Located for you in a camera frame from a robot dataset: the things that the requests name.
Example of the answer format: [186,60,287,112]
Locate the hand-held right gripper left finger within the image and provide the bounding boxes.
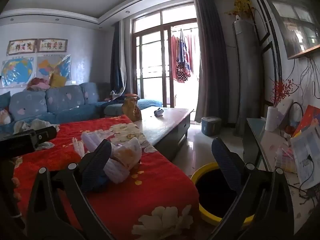
[26,139,115,240]

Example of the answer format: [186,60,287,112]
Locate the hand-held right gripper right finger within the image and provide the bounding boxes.
[207,137,294,240]

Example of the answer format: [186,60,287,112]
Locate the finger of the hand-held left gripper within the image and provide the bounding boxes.
[31,126,57,147]

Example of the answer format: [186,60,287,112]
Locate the white yellow plastic packet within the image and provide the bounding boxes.
[104,160,131,184]

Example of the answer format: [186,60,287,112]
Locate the yellow round trash bin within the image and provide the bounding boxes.
[190,162,255,227]

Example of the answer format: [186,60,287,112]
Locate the white orange plastic bag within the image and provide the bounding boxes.
[111,137,142,170]

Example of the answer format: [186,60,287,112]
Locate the white crumpled cloth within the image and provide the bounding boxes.
[14,119,59,148]

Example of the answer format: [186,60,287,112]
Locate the pale crumpled plastic wrapper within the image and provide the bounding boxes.
[81,131,103,153]

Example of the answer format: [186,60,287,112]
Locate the blue storage box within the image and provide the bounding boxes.
[201,116,222,137]

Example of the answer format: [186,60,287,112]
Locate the blue patterned sofa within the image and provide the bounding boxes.
[0,82,163,135]

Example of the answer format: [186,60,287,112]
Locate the pink clothes pile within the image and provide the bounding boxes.
[27,77,50,91]

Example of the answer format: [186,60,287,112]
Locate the yellow pillow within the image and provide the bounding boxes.
[49,74,67,88]

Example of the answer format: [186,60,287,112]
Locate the colourful bead box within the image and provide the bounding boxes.
[275,146,297,174]

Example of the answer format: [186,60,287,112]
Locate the red floral blanket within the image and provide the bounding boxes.
[12,115,200,240]

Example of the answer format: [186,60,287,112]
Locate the white paper roll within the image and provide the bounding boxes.
[265,106,279,132]

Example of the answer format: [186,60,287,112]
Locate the country map poster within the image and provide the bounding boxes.
[37,54,72,80]

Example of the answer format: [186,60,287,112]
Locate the dark coffee table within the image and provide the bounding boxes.
[104,106,194,162]

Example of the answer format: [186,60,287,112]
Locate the brown paper bag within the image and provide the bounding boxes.
[122,94,142,122]

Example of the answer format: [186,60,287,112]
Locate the white paper bag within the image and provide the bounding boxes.
[276,99,293,130]

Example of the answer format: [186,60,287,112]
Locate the dark clothes heap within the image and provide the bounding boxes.
[110,90,140,103]

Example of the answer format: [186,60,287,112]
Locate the white printed paper sheet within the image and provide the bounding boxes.
[290,125,320,190]

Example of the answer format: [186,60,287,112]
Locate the grey tower air conditioner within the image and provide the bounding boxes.
[232,16,263,135]

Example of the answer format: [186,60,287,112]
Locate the framed calligraphy picture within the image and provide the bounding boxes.
[6,39,38,56]
[37,39,68,53]

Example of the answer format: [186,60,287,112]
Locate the red artificial flower sprigs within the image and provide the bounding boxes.
[271,79,294,108]

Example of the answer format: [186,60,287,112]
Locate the red illustrated book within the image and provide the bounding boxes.
[292,105,320,138]

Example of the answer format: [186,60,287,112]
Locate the dark blue curtain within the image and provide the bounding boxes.
[110,20,130,98]

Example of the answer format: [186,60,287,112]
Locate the dark grey curtain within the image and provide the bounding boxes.
[194,0,230,126]

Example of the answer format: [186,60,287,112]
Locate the hanging clothes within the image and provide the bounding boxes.
[171,29,199,83]

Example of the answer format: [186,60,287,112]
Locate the yellow artificial flowers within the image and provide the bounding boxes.
[225,0,254,20]

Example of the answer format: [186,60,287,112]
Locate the black cable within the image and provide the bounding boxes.
[287,154,317,199]

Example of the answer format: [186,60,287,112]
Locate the black hoop handle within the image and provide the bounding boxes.
[287,102,304,133]

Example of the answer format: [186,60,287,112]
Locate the wooden balcony door frame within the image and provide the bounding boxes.
[132,4,200,108]

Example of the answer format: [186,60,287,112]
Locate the wall-mounted television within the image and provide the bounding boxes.
[265,0,320,60]

